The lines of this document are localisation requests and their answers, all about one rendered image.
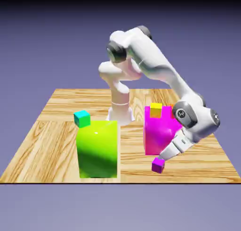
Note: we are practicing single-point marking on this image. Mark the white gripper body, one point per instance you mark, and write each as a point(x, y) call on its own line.
point(170, 150)

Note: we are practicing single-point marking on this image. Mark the small purple cube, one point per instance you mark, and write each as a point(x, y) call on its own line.
point(157, 165)

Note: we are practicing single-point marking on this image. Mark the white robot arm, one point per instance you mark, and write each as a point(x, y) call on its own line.
point(150, 55)

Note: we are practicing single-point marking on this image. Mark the small yellow cube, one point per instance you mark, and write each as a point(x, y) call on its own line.
point(155, 110)

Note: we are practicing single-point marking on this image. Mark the small cyan cube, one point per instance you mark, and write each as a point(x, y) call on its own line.
point(82, 118)

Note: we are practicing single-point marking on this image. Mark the large magenta box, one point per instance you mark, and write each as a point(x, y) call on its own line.
point(158, 133)

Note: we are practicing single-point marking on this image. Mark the large green box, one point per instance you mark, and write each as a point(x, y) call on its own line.
point(98, 148)

